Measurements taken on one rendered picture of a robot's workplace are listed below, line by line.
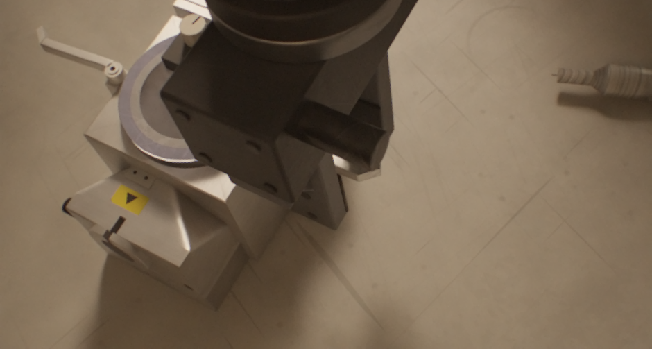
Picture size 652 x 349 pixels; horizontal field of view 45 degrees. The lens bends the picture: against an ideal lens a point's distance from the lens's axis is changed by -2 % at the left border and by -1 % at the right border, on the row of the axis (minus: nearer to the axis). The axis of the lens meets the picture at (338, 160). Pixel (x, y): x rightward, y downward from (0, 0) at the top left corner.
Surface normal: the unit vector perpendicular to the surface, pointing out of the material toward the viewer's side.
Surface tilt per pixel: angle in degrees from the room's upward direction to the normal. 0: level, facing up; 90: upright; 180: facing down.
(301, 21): 90
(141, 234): 0
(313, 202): 90
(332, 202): 90
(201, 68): 0
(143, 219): 0
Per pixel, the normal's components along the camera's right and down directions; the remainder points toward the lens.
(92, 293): -0.11, -0.47
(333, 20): 0.34, 0.81
